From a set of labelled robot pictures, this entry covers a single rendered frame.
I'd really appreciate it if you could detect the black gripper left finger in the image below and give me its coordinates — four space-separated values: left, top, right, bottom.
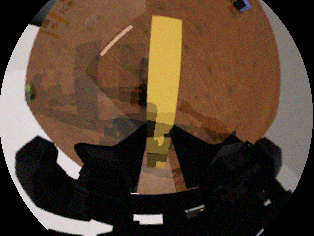
73 123 148 194

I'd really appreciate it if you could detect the yellow bar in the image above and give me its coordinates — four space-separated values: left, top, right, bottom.
146 16 182 167

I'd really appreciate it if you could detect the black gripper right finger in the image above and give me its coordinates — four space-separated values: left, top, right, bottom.
172 125 243 189

